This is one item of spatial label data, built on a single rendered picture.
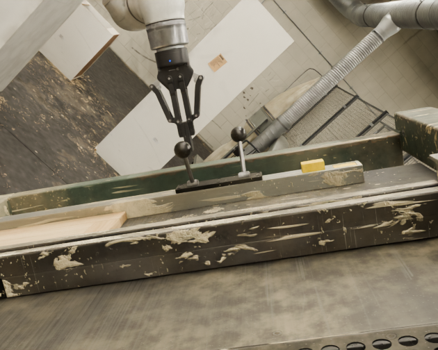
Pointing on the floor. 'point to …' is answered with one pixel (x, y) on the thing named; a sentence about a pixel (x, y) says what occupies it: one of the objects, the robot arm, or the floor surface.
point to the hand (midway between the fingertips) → (187, 136)
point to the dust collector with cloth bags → (263, 127)
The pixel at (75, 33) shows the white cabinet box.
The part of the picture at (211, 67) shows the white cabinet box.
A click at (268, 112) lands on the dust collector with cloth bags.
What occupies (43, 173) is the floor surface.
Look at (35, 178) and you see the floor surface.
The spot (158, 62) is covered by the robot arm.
